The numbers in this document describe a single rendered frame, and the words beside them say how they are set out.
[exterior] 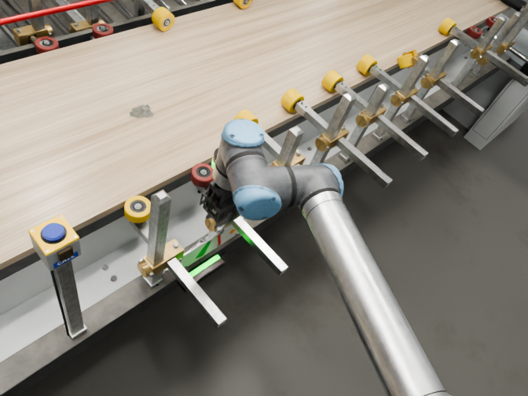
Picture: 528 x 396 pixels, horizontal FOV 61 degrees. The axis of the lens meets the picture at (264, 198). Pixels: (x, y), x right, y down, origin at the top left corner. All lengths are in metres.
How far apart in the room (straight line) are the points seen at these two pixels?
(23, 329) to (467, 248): 2.46
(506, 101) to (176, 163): 2.63
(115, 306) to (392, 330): 0.92
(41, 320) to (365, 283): 1.05
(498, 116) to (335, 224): 2.88
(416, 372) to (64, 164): 1.15
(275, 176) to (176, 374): 1.37
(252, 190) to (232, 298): 1.44
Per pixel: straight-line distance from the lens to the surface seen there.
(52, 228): 0.98
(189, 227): 1.71
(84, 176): 1.48
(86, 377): 2.13
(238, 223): 1.46
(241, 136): 0.96
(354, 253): 0.84
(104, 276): 1.60
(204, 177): 1.49
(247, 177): 0.91
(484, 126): 3.74
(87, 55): 1.90
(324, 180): 0.95
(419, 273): 2.78
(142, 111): 1.66
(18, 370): 1.44
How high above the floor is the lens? 2.05
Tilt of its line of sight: 50 degrees down
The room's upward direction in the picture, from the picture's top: 22 degrees clockwise
